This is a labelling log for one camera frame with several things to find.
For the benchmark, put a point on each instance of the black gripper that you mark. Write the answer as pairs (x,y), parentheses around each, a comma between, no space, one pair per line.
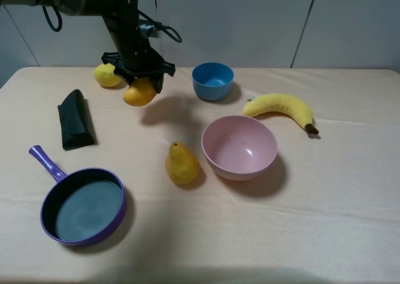
(138,63)

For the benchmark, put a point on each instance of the orange mango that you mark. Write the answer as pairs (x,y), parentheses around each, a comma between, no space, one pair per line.
(139,93)

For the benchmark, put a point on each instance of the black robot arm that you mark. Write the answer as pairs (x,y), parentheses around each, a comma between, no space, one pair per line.
(130,30)

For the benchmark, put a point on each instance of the yellow lemon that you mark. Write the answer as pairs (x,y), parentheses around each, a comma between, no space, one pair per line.
(104,75)

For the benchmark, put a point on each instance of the blue plastic bowl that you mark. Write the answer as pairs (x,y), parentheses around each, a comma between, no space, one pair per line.
(212,81)

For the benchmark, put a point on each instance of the black glasses case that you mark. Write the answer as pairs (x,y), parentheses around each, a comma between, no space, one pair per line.
(74,121)

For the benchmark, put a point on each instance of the yellow pear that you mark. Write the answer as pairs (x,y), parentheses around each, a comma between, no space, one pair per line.
(182,166)

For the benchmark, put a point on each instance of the pink plastic bowl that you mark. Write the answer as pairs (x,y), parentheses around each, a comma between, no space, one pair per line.
(238,148)

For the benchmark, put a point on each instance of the yellow plush banana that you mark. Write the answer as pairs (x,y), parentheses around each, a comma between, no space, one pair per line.
(286,104)

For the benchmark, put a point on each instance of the purple frying pan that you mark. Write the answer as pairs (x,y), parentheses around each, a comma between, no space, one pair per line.
(83,208)

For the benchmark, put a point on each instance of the cream tablecloth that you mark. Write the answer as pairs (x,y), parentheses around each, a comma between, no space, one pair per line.
(326,211)

